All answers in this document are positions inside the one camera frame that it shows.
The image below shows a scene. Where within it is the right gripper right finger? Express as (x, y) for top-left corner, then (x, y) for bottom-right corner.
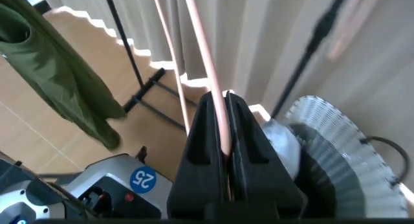
(224, 90), (307, 219)

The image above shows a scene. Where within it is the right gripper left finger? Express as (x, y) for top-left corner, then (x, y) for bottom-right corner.
(166, 91), (229, 219)

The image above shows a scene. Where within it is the green printed shirt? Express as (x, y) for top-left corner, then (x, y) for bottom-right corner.
(0, 0), (127, 151)

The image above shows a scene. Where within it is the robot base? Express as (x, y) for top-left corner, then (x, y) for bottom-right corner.
(0, 146), (174, 220)

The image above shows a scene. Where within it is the white laundry basket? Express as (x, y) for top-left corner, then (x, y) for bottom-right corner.
(283, 95), (410, 219)

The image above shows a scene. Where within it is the black clothes rack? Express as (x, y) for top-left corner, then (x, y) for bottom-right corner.
(102, 0), (351, 133)

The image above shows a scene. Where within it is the pale grey garment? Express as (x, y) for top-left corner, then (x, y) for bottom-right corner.
(260, 118), (301, 181)

